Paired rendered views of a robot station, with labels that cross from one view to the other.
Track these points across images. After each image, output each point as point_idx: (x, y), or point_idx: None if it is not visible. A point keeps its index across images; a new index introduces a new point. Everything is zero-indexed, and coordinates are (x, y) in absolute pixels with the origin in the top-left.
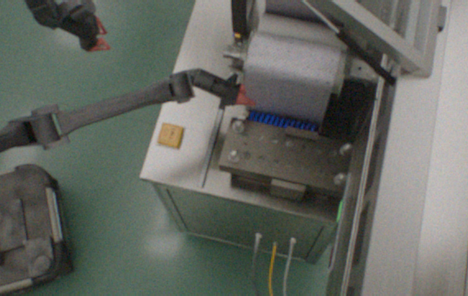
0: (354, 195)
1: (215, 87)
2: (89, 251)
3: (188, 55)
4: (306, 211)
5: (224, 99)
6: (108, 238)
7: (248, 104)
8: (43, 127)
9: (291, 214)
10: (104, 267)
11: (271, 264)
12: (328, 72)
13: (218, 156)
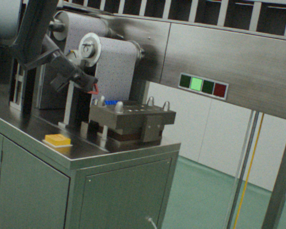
0: (207, 41)
1: (83, 72)
2: None
3: (12, 120)
4: (164, 143)
5: (88, 83)
6: None
7: (95, 92)
8: (49, 37)
9: (160, 148)
10: None
11: None
12: (131, 44)
13: (96, 141)
